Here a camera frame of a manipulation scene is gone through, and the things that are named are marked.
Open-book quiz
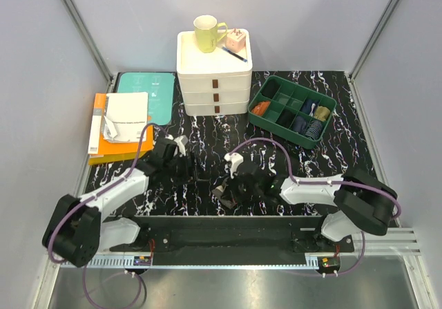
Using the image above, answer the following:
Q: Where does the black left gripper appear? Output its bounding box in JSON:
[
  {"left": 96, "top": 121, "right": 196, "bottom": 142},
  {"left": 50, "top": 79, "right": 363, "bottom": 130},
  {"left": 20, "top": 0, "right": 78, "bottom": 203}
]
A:
[{"left": 163, "top": 151, "right": 208, "bottom": 185}]

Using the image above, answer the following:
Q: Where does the grey underwear with cream waistband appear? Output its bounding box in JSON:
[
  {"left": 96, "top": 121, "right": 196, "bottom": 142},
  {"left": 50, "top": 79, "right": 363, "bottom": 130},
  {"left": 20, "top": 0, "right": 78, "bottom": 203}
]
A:
[{"left": 211, "top": 178, "right": 238, "bottom": 209}]

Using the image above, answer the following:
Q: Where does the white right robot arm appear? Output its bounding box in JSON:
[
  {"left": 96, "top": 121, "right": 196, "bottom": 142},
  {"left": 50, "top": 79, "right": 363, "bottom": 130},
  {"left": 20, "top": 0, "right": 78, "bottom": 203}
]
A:
[{"left": 213, "top": 153, "right": 397, "bottom": 252}]

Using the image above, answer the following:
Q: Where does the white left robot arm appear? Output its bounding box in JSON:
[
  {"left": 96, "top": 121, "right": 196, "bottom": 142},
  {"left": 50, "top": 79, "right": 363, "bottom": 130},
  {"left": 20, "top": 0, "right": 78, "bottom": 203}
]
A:
[{"left": 42, "top": 135, "right": 194, "bottom": 268}]

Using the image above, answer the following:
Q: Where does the white paper manual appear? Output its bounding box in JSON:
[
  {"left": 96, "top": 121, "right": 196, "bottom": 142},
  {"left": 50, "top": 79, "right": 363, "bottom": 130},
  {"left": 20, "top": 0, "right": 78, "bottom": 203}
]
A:
[{"left": 102, "top": 92, "right": 148, "bottom": 143}]

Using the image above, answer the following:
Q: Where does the orange book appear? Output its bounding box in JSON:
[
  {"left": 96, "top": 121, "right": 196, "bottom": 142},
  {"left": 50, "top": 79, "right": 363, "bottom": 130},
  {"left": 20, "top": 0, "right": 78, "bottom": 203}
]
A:
[{"left": 88, "top": 92, "right": 154, "bottom": 163}]

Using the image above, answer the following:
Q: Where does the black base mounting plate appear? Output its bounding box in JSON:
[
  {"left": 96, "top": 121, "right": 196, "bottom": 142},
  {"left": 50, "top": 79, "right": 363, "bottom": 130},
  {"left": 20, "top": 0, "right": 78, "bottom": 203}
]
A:
[{"left": 110, "top": 216, "right": 354, "bottom": 253}]

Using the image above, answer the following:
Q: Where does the teal plastic board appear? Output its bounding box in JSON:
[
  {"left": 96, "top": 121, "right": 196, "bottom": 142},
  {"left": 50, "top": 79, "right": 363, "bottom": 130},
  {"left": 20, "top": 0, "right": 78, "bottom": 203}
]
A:
[{"left": 116, "top": 72, "right": 175, "bottom": 125}]

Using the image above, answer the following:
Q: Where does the rolled grey-blue garment in tray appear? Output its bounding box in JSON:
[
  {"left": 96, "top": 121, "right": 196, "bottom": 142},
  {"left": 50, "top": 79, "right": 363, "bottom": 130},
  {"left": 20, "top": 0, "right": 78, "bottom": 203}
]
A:
[{"left": 291, "top": 116, "right": 308, "bottom": 135}]

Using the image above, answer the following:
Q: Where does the rolled orange garment in tray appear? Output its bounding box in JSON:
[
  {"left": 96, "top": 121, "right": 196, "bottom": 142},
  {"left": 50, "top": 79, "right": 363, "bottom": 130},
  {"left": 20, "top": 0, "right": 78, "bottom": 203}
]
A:
[{"left": 251, "top": 100, "right": 271, "bottom": 117}]

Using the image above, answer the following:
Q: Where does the rolled striped garment in tray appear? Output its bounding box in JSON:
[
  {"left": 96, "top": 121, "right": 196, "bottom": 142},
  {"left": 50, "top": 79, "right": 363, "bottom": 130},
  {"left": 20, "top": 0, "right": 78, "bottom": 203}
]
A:
[{"left": 305, "top": 120, "right": 323, "bottom": 140}]

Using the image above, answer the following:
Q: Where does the green divided organizer tray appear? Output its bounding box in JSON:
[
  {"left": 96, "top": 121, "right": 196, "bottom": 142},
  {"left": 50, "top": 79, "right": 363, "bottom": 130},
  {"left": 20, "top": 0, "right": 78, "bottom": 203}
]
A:
[{"left": 247, "top": 75, "right": 338, "bottom": 149}]

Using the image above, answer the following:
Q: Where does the white three-drawer storage unit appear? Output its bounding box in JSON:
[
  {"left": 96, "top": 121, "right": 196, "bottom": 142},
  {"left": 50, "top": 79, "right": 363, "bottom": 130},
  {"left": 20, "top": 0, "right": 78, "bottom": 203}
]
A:
[{"left": 177, "top": 29, "right": 253, "bottom": 117}]

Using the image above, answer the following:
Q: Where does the rolled navy garment in tray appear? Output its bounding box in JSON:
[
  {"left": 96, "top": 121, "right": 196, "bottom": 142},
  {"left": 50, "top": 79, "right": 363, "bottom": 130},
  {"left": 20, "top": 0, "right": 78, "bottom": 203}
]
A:
[{"left": 300, "top": 99, "right": 318, "bottom": 116}]

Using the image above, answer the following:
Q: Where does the rolled khaki garment in tray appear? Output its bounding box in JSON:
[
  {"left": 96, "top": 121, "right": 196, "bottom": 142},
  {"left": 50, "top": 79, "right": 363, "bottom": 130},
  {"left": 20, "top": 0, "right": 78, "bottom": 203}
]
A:
[{"left": 314, "top": 106, "right": 331, "bottom": 122}]

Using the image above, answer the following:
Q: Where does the rolled black garment in tray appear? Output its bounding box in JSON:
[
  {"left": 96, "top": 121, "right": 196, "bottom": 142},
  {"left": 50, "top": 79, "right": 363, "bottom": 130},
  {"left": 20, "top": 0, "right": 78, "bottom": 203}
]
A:
[{"left": 261, "top": 80, "right": 280, "bottom": 99}]

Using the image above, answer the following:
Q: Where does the blue pen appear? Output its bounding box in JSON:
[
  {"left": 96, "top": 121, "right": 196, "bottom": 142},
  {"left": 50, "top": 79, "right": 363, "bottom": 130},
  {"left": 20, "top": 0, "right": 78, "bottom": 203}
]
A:
[{"left": 222, "top": 46, "right": 248, "bottom": 63}]

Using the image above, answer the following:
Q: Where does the yellow-green mug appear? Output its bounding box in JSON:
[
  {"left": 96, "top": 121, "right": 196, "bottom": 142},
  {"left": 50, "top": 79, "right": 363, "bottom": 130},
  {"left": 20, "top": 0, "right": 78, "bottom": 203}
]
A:
[{"left": 193, "top": 15, "right": 228, "bottom": 53}]

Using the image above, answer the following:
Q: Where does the pink power adapter cube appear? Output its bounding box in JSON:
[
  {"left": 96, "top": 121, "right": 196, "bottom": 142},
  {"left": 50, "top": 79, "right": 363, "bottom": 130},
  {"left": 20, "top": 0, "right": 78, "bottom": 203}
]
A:
[{"left": 225, "top": 28, "right": 247, "bottom": 53}]

